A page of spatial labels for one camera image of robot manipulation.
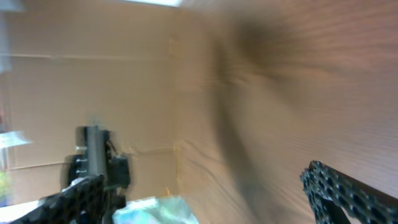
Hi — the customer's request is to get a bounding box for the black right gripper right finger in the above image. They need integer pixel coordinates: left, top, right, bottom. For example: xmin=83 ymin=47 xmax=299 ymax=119
xmin=300 ymin=161 xmax=397 ymax=224

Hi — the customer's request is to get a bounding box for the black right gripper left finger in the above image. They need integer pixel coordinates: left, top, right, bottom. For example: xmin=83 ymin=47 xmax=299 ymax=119
xmin=11 ymin=175 xmax=106 ymax=224

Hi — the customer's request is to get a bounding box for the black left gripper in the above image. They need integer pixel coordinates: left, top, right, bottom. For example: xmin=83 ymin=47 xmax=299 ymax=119
xmin=67 ymin=126 xmax=131 ymax=223

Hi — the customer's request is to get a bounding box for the brown cardboard panel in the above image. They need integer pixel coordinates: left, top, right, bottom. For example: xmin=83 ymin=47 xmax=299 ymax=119
xmin=1 ymin=0 xmax=177 ymax=204

